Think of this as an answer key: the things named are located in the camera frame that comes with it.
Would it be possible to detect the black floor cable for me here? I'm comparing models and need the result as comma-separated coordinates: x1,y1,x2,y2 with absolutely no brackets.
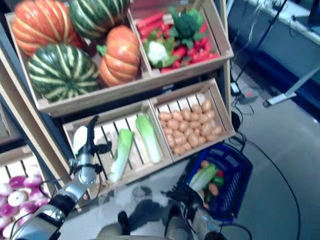
231,137,302,240

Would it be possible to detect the green napa cabbage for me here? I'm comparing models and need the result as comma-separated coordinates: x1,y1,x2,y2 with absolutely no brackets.
135,114,163,165
188,163,219,192
107,128,136,184

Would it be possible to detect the green broccoli head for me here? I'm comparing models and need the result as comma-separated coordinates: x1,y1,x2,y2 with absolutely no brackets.
168,7,206,49

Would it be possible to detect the blue chest freezer cabinet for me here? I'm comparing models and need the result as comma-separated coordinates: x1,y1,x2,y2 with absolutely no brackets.
226,0,320,109

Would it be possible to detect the wooden crate with red vegetables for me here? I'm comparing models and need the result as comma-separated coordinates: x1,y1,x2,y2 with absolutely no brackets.
126,0,235,79

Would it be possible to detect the wooden crate with pumpkins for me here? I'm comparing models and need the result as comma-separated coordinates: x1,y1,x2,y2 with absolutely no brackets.
4,9,161,118

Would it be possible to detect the wooden display shelf frame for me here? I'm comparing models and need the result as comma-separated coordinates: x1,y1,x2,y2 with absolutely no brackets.
0,14,232,176

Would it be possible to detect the white pale vegetable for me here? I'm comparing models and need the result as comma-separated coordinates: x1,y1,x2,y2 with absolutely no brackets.
72,125,90,157

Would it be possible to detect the black power adapter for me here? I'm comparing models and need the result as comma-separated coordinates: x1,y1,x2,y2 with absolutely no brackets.
229,81,242,97

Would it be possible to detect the wooden slatted cabbage crate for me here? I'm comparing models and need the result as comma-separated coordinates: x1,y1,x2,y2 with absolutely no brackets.
62,99,174,187

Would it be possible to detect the green bell pepper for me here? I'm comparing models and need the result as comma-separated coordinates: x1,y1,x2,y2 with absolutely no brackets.
210,175,225,188

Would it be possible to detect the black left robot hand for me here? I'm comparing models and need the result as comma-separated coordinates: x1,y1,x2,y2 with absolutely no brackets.
75,115,113,158

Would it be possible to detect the pile of purple white turnips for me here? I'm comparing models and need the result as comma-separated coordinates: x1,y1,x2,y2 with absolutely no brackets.
0,164,51,238

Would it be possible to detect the grey power strip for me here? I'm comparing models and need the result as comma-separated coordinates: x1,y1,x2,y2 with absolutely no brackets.
235,89,260,105

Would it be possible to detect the wooden slatted turnip crate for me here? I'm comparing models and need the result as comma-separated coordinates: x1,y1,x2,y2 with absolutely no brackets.
0,144,57,201

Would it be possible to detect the wooden slatted potato crate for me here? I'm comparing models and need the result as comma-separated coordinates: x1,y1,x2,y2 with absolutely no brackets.
149,77,237,163

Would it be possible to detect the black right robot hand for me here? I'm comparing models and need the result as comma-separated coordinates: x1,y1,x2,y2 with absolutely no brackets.
164,183,204,210

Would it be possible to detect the white metal stand leg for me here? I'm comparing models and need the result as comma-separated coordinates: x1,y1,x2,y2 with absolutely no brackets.
262,66,320,108

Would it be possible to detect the blue plastic shopping basket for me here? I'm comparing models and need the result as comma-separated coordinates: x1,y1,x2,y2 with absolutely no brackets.
185,142,254,223

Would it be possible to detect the white cauliflower with leaves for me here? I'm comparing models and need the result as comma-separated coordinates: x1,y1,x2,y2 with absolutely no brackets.
143,30,180,69

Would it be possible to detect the pile of brown potatoes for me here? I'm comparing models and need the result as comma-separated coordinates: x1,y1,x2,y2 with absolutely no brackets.
158,99,224,156

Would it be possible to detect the large orange striped pumpkin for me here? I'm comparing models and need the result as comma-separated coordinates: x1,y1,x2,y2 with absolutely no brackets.
11,0,84,57

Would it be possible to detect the green striped pumpkin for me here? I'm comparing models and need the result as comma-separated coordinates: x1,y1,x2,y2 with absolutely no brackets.
67,0,132,40
26,43,101,103

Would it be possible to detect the small orange striped pumpkin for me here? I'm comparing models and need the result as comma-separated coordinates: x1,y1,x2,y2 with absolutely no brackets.
96,24,142,88

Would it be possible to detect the pile of red vegetables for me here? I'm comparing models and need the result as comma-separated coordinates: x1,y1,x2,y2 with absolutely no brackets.
134,11,222,74

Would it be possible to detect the grey robot body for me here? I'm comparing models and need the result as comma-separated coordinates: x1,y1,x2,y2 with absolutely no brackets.
96,211,133,240

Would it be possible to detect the black hanging cable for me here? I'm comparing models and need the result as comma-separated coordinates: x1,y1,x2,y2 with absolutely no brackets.
232,0,288,84

